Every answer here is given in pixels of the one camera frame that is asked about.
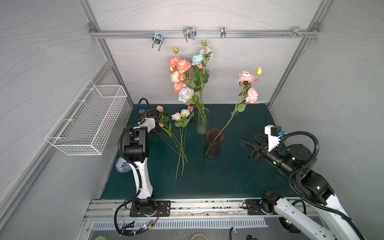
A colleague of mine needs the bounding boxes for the metal ring clamp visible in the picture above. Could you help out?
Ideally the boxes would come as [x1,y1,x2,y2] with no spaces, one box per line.
[221,27,227,39]

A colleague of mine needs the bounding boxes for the white wire basket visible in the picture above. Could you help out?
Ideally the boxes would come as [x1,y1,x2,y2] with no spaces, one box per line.
[45,80,127,156]

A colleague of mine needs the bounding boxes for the peach multi-bloom rose stem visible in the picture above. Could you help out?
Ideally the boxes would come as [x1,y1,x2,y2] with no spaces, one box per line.
[171,71,187,93]

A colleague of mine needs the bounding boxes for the aluminium crossbar rail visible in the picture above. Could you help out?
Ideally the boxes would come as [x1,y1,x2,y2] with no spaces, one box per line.
[90,28,321,39]

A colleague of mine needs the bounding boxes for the white rose stem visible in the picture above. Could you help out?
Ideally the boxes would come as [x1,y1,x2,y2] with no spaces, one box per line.
[179,87,205,113]

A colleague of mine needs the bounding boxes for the metal hook clamp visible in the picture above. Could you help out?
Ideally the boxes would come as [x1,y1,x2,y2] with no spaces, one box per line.
[152,32,164,51]
[183,26,197,42]

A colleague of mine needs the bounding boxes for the red ribbed glass vase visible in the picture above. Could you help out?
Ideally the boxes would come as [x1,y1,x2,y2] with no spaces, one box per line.
[204,128,225,160]

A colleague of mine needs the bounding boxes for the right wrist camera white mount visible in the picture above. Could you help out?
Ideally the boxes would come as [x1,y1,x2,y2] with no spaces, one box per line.
[265,125,286,152]

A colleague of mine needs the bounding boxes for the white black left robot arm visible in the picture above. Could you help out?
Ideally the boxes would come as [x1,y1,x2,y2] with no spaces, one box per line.
[118,98,160,217]

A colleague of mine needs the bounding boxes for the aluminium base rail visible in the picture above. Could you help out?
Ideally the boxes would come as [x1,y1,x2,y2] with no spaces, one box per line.
[83,197,319,218]

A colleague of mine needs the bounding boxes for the metal bolt clamp right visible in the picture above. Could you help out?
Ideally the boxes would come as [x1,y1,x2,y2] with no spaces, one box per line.
[282,27,309,39]

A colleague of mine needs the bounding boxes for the blue white ceramic bowl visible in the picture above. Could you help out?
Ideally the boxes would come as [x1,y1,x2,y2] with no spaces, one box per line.
[115,157,132,174]

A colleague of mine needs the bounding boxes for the pink rose stem with bud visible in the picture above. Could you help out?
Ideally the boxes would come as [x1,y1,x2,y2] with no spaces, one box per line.
[214,67,264,141]

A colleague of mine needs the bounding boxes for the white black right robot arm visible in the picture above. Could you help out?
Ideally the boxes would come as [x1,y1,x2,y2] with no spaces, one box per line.
[240,126,365,240]

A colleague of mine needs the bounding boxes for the clear glass vase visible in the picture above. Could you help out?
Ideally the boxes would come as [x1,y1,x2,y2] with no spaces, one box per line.
[197,108,209,135]

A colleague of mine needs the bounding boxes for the pink rose flower bunch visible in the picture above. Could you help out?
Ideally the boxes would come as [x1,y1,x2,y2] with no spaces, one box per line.
[156,106,194,180]

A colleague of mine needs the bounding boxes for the white slotted cable duct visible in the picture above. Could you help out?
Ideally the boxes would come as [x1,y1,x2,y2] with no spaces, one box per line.
[92,218,268,231]

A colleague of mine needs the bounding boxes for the pale blue flower stem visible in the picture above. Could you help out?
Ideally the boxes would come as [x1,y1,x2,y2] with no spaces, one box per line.
[190,40,214,92]

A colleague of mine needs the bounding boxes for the metal hook clamp left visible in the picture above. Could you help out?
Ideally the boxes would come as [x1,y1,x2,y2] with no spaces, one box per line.
[152,32,164,51]

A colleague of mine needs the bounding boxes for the metal hook clamp middle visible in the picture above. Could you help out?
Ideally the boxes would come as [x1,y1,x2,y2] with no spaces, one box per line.
[183,26,197,42]

